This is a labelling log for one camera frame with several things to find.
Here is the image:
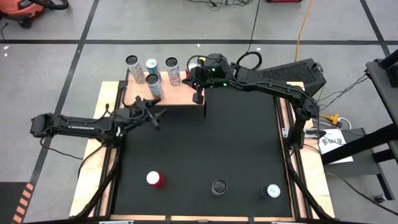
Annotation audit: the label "black aluminium table frame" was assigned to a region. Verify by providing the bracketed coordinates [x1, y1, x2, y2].
[74, 80, 335, 224]

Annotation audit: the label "orange shop vacuum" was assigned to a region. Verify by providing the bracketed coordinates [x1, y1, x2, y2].
[0, 0, 46, 29]

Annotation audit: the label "black floor cable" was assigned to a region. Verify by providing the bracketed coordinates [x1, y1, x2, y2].
[323, 170, 398, 217]

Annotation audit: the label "wooden shelf black metal frame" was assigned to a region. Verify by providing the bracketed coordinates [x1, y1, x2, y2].
[123, 68, 208, 118]

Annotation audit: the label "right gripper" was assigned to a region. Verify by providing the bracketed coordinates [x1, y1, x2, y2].
[182, 60, 218, 105]

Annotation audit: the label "black mat orange stripes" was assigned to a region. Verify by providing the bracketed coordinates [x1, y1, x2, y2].
[0, 182, 35, 224]

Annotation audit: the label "red Coca-Cola can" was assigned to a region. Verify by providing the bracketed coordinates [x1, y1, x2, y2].
[146, 170, 167, 189]
[185, 63, 199, 82]

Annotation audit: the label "black perforated computer case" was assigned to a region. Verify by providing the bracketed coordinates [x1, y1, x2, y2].
[241, 58, 328, 100]

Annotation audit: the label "blue silver Red Bull can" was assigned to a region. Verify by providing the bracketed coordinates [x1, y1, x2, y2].
[259, 184, 282, 200]
[145, 58, 162, 77]

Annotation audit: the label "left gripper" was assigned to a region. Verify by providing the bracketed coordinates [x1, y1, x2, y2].
[119, 95, 169, 131]

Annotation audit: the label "tangled black floor cables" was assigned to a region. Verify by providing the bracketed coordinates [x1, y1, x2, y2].
[186, 0, 252, 12]

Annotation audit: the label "Celsius Tropical Vibe can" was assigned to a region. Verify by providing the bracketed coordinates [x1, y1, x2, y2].
[145, 73, 165, 100]

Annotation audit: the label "yellow extension cord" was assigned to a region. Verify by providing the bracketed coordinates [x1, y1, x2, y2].
[294, 0, 314, 62]

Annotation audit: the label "black vacuum hose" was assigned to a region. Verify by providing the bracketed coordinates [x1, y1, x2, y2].
[29, 0, 70, 11]

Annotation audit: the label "white paper sheet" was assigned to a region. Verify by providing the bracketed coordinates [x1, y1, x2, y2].
[317, 128, 354, 165]

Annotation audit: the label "Celsius Peach Vibe can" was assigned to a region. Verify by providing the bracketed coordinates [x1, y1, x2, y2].
[211, 179, 228, 197]

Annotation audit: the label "white Celsius energy drink can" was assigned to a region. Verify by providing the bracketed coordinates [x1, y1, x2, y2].
[125, 55, 147, 85]
[165, 57, 182, 87]

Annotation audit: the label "coiled black cable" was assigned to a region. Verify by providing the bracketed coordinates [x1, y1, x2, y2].
[235, 0, 264, 75]

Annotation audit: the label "yellow power splitter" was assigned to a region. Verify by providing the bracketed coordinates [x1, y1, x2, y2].
[318, 113, 341, 126]

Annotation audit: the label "black metal stand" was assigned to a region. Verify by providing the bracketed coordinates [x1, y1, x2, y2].
[320, 48, 398, 202]

